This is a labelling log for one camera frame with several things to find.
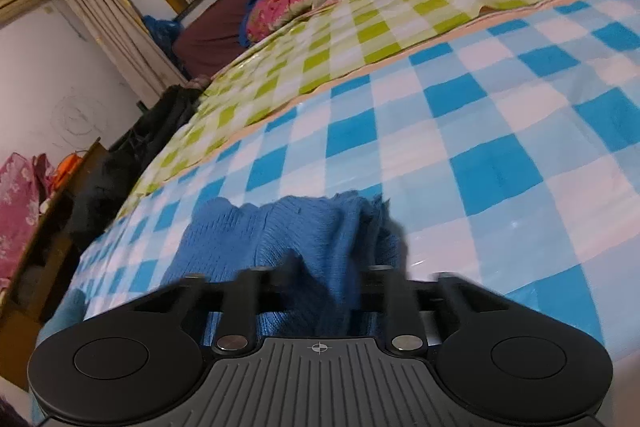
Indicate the orange cloth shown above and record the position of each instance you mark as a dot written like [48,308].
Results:
[67,167]

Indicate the blue plastic bag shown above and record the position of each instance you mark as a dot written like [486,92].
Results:
[161,34]

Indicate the wooden cabinet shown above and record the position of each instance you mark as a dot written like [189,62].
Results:
[45,257]

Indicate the dark clothing heap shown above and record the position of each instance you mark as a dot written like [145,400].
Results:
[130,157]

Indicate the beige curtain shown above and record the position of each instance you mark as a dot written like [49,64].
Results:
[115,17]

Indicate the blue striped knit sweater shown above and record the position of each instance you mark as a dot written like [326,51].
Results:
[280,237]

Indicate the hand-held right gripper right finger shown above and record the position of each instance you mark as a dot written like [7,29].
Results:
[372,289]

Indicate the pink floral cloth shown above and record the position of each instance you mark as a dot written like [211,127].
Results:
[17,207]

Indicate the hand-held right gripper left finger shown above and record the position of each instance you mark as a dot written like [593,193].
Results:
[272,289]

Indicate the green checked bed sheet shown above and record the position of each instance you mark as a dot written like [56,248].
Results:
[380,7]

